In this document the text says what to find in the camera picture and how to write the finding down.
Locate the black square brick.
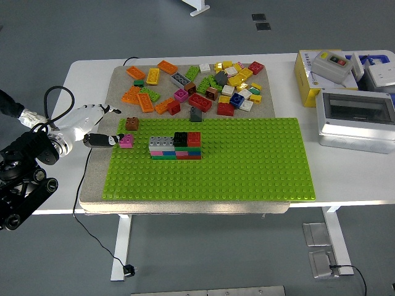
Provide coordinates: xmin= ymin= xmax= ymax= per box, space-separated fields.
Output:
xmin=172 ymin=131 xmax=189 ymax=147

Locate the yellow cardboard box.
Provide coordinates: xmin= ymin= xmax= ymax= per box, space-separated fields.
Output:
xmin=293 ymin=50 xmax=359 ymax=108

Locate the person's white gloved hand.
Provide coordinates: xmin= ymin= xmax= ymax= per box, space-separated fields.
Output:
xmin=17 ymin=107 xmax=49 ymax=129

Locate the white wall socket plate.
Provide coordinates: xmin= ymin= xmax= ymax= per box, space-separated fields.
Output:
xmin=365 ymin=64 xmax=395 ymax=88

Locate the grey push-button switch box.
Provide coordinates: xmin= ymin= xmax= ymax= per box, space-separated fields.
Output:
xmin=310 ymin=49 xmax=354 ymax=84

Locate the yellow two-by-four brick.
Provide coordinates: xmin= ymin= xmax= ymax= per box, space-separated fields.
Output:
xmin=146 ymin=67 xmax=161 ymax=86

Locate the orange two-by-four brick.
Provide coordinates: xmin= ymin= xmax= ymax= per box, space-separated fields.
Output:
xmin=126 ymin=65 xmax=146 ymax=80
xmin=136 ymin=92 xmax=154 ymax=113
xmin=154 ymin=97 xmax=176 ymax=115
xmin=157 ymin=60 xmax=178 ymax=75
xmin=121 ymin=85 xmax=142 ymax=105

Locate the grey enclosure with clear lid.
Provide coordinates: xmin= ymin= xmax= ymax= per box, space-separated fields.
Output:
xmin=315 ymin=88 xmax=395 ymax=154

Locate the grey-brown mat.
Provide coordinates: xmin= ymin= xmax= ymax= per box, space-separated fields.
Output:
xmin=79 ymin=63 xmax=291 ymax=215

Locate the white furniture foot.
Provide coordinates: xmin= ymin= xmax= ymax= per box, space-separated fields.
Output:
xmin=181 ymin=0 xmax=211 ymax=17

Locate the long grey metal plate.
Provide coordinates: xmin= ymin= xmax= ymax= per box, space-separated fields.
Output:
xmin=131 ymin=286 xmax=286 ymax=296

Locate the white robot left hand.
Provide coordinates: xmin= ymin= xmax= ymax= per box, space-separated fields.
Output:
xmin=55 ymin=103 xmax=125 ymax=149

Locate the grey metal floor plate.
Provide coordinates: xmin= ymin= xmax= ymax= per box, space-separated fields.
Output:
xmin=308 ymin=250 xmax=340 ymax=279
xmin=302 ymin=222 xmax=331 ymax=247

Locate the grey plastic box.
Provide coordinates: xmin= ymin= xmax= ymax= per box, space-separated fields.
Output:
xmin=357 ymin=66 xmax=395 ymax=93

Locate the black floor cable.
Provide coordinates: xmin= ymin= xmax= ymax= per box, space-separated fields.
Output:
xmin=328 ymin=264 xmax=368 ymax=296

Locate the lime two-by-four brick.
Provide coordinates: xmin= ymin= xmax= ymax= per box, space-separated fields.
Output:
xmin=196 ymin=76 xmax=212 ymax=95
xmin=208 ymin=75 xmax=223 ymax=93
xmin=138 ymin=87 xmax=161 ymax=102
xmin=185 ymin=65 xmax=201 ymax=81

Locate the black cord with plug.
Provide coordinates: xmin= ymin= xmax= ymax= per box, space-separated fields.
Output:
xmin=72 ymin=56 xmax=141 ymax=278

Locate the pink square brick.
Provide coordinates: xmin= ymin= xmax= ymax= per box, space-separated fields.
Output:
xmin=118 ymin=133 xmax=135 ymax=149
xmin=173 ymin=88 xmax=189 ymax=103

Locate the blue square brick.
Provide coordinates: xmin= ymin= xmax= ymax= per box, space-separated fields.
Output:
xmin=229 ymin=92 xmax=246 ymax=110

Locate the dark grey slope brick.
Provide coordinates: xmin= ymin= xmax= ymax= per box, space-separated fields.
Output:
xmin=189 ymin=106 xmax=203 ymax=123
xmin=214 ymin=70 xmax=229 ymax=87

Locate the green studded baseplate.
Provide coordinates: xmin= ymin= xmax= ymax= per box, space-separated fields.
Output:
xmin=101 ymin=117 xmax=317 ymax=203

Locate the white table leg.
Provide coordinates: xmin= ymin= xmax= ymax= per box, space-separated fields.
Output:
xmin=110 ymin=213 xmax=133 ymax=282
xmin=320 ymin=207 xmax=355 ymax=276

